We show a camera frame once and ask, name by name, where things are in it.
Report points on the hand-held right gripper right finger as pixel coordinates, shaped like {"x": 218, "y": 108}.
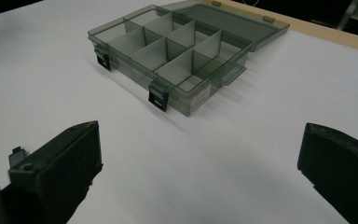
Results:
{"x": 338, "y": 161}

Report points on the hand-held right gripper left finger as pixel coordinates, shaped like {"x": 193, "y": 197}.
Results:
{"x": 59, "y": 168}

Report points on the grey transparent compartment box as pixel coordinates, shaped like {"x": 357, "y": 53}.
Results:
{"x": 174, "y": 53}

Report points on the metal stand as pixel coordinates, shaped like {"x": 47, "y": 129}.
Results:
{"x": 352, "y": 14}

